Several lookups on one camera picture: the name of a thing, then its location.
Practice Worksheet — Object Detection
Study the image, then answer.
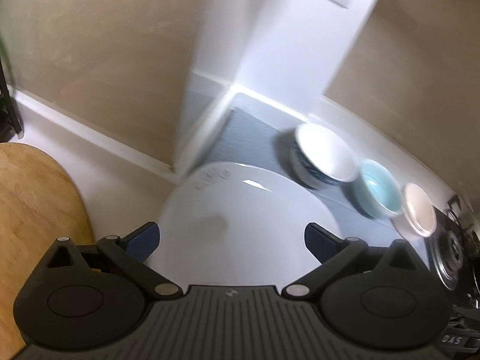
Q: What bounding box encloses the cream bowl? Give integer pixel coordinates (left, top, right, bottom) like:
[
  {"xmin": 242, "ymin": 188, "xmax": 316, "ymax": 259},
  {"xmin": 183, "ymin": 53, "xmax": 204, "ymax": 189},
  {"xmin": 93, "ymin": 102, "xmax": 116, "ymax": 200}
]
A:
[{"xmin": 394, "ymin": 182, "xmax": 437, "ymax": 238}]

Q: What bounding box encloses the black wire spice rack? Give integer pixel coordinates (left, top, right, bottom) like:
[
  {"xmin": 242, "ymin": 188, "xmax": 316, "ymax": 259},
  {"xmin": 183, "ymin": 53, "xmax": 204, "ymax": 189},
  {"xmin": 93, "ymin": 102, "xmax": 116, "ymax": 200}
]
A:
[{"xmin": 0, "ymin": 37, "xmax": 23, "ymax": 139}]

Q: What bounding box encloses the grey mat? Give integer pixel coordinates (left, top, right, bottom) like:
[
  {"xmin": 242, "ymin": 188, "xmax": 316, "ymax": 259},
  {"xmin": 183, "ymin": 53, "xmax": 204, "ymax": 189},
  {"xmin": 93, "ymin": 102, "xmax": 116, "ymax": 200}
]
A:
[{"xmin": 204, "ymin": 90, "xmax": 428, "ymax": 267}]

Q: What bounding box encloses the light blue bowl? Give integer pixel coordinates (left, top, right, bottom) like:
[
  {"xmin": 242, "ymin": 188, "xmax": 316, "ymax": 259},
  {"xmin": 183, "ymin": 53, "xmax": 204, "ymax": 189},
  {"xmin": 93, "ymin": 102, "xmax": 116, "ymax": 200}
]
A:
[{"xmin": 354, "ymin": 158, "xmax": 404, "ymax": 220}]

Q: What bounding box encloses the black gas stove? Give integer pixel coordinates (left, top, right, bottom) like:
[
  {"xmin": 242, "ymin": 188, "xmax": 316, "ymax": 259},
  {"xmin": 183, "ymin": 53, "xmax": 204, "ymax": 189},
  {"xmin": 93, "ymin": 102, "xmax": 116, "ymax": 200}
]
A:
[{"xmin": 424, "ymin": 195, "xmax": 480, "ymax": 312}]

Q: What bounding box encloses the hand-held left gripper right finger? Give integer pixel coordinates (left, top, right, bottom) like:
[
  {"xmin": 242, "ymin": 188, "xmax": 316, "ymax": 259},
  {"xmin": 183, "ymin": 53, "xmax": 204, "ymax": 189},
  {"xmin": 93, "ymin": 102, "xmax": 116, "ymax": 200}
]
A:
[{"xmin": 282, "ymin": 222, "xmax": 419, "ymax": 301}]

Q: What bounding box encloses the white bowl blue pattern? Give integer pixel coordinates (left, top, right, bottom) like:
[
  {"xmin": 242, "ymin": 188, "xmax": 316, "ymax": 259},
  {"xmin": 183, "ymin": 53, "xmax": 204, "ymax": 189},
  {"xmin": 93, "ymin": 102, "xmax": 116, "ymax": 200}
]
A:
[{"xmin": 289, "ymin": 123, "xmax": 358, "ymax": 191}]

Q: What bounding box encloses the white square floral plate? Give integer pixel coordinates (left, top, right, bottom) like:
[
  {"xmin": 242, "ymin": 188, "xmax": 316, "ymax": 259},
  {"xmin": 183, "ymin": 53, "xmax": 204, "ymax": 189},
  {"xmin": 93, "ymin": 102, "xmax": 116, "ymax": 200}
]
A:
[{"xmin": 144, "ymin": 162, "xmax": 343, "ymax": 287}]

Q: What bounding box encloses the wooden cutting board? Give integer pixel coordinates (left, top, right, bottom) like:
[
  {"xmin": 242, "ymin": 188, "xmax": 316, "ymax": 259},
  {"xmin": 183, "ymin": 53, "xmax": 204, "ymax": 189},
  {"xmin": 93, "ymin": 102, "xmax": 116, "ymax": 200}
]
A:
[{"xmin": 0, "ymin": 142, "xmax": 95, "ymax": 360}]

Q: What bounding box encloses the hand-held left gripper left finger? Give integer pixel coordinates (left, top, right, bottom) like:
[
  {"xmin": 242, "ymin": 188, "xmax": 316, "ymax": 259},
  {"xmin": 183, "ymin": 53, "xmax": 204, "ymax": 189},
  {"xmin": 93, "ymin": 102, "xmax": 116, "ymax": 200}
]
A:
[{"xmin": 45, "ymin": 222, "xmax": 184, "ymax": 301}]

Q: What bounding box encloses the metal stove burner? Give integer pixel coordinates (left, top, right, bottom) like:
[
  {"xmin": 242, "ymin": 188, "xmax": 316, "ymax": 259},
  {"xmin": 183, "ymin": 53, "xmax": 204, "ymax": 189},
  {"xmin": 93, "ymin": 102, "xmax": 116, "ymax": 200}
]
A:
[{"xmin": 431, "ymin": 229, "xmax": 466, "ymax": 291}]

